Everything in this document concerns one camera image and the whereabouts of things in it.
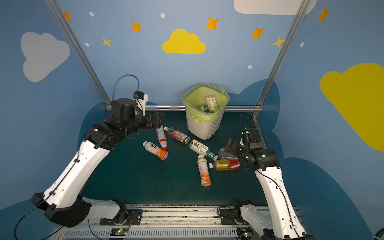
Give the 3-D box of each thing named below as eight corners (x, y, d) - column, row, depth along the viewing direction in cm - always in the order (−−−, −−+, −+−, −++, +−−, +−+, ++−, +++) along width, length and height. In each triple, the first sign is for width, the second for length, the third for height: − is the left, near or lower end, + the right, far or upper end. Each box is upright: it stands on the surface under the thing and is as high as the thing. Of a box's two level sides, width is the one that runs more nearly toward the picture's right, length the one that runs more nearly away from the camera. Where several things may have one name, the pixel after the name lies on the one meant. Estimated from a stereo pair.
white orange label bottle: (142, 147, 101) (140, 144, 98) (147, 142, 104) (146, 139, 101) (164, 161, 95) (163, 158, 92) (169, 154, 98) (168, 152, 95)
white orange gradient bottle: (201, 187, 84) (201, 185, 82) (196, 157, 96) (196, 155, 94) (211, 185, 85) (212, 184, 82) (205, 156, 97) (205, 154, 94)
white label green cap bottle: (188, 147, 102) (188, 144, 99) (192, 141, 105) (192, 138, 102) (214, 162, 95) (215, 159, 92) (218, 156, 98) (219, 153, 95)
